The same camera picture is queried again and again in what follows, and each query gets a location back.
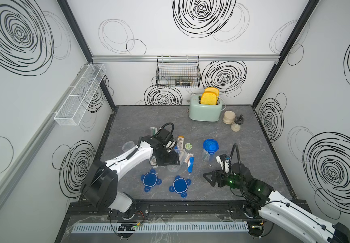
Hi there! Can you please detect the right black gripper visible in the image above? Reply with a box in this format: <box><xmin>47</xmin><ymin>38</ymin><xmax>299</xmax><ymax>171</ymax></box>
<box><xmin>202</xmin><ymin>168</ymin><xmax>246</xmax><ymax>192</ymax></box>

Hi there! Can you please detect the blue-lid clear container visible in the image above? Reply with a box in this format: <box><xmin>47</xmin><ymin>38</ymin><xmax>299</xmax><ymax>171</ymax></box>
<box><xmin>168</xmin><ymin>149</ymin><xmax>187</xmax><ymax>173</ymax></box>
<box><xmin>202</xmin><ymin>139</ymin><xmax>219</xmax><ymax>162</ymax></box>
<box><xmin>121</xmin><ymin>141</ymin><xmax>136</xmax><ymax>153</ymax></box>

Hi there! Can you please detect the blue container lid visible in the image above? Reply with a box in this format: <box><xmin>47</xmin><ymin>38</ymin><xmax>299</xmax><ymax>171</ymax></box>
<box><xmin>141</xmin><ymin>169</ymin><xmax>162</xmax><ymax>192</ymax></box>
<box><xmin>169</xmin><ymin>175</ymin><xmax>192</xmax><ymax>198</ymax></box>

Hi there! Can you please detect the green toothbrush packet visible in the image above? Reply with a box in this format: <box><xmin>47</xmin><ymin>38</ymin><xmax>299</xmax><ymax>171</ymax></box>
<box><xmin>150</xmin><ymin>127</ymin><xmax>158</xmax><ymax>136</ymax></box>

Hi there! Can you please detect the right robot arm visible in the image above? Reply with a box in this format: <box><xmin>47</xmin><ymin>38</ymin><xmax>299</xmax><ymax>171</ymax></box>
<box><xmin>203</xmin><ymin>144</ymin><xmax>350</xmax><ymax>243</ymax></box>

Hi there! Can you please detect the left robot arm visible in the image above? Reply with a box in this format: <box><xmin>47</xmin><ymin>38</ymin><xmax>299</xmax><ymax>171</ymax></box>
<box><xmin>80</xmin><ymin>123</ymin><xmax>180</xmax><ymax>218</ymax></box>

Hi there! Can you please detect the mint green toaster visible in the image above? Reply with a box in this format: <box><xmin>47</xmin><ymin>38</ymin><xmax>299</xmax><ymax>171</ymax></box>
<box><xmin>188</xmin><ymin>93</ymin><xmax>227</xmax><ymax>122</ymax></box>

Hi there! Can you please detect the beige round jar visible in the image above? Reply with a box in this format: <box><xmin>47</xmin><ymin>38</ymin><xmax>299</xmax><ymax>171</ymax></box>
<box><xmin>222</xmin><ymin>110</ymin><xmax>236</xmax><ymax>125</ymax></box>

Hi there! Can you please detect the black-cap glass bottle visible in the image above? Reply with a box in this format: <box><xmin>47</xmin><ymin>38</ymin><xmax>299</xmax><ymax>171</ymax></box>
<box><xmin>231</xmin><ymin>114</ymin><xmax>244</xmax><ymax>132</ymax></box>

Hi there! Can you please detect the front yellow toast slice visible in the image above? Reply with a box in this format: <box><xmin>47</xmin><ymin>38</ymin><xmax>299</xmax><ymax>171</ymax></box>
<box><xmin>200</xmin><ymin>91</ymin><xmax>218</xmax><ymax>105</ymax></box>

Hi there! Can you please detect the yellow toast slice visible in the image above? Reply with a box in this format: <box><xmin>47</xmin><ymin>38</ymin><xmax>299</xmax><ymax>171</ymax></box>
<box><xmin>200</xmin><ymin>91</ymin><xmax>218</xmax><ymax>105</ymax></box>
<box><xmin>204</xmin><ymin>87</ymin><xmax>220</xmax><ymax>97</ymax></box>

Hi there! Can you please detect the back yellow toast slice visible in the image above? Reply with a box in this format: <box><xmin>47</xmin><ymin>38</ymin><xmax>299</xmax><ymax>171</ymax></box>
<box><xmin>204</xmin><ymin>87</ymin><xmax>220</xmax><ymax>97</ymax></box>

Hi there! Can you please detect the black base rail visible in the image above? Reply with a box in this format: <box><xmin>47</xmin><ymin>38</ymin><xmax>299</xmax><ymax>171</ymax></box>
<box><xmin>65</xmin><ymin>200</ymin><xmax>250</xmax><ymax>220</ymax></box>

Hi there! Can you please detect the white slotted cable duct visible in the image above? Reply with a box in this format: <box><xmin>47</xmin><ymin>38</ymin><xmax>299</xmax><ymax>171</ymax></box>
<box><xmin>71</xmin><ymin>222</ymin><xmax>249</xmax><ymax>233</ymax></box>

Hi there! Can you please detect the black wire wall basket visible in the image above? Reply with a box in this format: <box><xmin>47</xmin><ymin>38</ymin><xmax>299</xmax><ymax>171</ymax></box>
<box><xmin>155</xmin><ymin>55</ymin><xmax>201</xmax><ymax>89</ymax></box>

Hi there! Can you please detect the white mesh wall shelf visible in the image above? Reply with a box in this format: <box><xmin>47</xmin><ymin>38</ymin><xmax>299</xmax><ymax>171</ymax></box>
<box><xmin>54</xmin><ymin>63</ymin><xmax>106</xmax><ymax>126</ymax></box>

